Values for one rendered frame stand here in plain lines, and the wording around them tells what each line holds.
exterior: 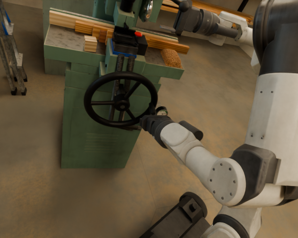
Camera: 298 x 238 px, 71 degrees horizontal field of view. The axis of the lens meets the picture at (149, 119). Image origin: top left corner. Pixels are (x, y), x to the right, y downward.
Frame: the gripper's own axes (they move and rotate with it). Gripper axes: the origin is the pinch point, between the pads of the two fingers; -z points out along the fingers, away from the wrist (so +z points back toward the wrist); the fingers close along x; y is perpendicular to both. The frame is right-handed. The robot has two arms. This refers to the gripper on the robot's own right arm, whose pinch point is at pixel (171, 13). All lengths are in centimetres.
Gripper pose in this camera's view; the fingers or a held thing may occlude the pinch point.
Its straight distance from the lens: 88.3
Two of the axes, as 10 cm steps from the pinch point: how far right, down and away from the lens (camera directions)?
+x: -2.8, 7.6, 5.8
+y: -2.2, -6.4, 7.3
